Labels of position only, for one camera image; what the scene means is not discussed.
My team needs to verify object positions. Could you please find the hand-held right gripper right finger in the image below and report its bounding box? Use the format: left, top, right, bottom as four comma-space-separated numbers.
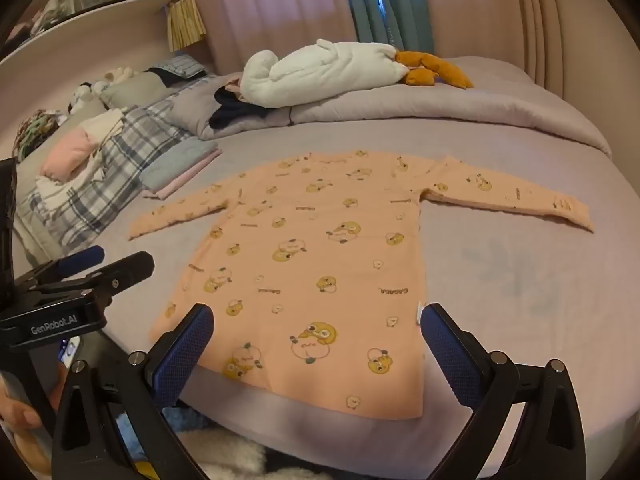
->
419, 303, 587, 480

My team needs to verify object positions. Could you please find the bed with lavender sheet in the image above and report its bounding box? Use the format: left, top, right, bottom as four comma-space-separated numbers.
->
10, 55, 621, 480

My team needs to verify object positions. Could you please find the folded pink garment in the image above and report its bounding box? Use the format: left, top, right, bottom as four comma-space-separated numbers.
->
142, 152, 223, 200

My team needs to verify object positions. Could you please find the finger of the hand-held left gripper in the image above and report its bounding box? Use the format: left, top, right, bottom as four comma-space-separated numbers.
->
35, 251, 156, 307
15, 245, 106, 291

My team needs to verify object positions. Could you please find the white fleece jacket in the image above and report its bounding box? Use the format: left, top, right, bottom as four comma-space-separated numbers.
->
241, 40, 475, 109

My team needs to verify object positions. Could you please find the grey quilt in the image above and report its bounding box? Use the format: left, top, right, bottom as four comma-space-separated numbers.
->
167, 55, 613, 158

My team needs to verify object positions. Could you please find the teal curtain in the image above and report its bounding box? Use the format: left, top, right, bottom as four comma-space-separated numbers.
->
339, 0, 435, 53

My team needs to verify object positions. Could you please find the pink pillow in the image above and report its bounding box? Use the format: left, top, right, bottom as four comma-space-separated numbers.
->
40, 127, 101, 183

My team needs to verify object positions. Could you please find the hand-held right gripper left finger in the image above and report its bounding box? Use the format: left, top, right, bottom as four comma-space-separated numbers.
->
52, 303, 216, 480

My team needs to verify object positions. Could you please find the pink curtain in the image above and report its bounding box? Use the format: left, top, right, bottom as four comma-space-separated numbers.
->
182, 0, 358, 76
417, 0, 531, 58

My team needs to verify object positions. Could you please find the green knitted item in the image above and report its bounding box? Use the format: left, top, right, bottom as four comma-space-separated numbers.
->
12, 110, 68, 158

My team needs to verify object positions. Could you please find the blue striped pillow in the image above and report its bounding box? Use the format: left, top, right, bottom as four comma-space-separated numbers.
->
147, 55, 208, 81

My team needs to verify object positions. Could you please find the person's left hand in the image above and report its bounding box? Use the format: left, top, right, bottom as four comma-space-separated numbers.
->
0, 387, 43, 431

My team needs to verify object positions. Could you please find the plaid blanket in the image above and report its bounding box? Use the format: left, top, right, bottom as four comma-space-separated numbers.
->
17, 100, 206, 251

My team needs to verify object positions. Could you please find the blue fuzzy cloth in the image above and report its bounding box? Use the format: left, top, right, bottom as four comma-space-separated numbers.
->
112, 405, 211, 461

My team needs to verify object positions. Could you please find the cream plush toy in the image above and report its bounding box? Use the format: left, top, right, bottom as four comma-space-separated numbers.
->
102, 66, 138, 86

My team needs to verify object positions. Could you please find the dark navy cloth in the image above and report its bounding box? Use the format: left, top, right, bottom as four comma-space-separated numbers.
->
208, 87, 293, 130

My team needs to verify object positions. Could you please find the black and white plush toy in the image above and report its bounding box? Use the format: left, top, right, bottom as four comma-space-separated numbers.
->
67, 81, 106, 113

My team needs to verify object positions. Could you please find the grey pillow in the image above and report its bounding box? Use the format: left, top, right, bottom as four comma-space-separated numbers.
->
100, 71, 186, 108

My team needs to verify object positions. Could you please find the orange printed shirt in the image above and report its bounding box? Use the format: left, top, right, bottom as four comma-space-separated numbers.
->
128, 149, 596, 420

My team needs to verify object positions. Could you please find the straw fringe decoration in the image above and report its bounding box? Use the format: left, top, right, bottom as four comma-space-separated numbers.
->
166, 0, 207, 52

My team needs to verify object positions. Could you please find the folded grey garment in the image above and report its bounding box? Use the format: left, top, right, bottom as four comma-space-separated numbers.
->
140, 137, 221, 191

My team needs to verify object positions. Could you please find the white cloth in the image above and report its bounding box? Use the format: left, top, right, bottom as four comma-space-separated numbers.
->
35, 110, 126, 211

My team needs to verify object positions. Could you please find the beige curved headboard shelf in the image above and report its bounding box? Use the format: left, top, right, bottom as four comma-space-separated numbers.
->
0, 0, 181, 111

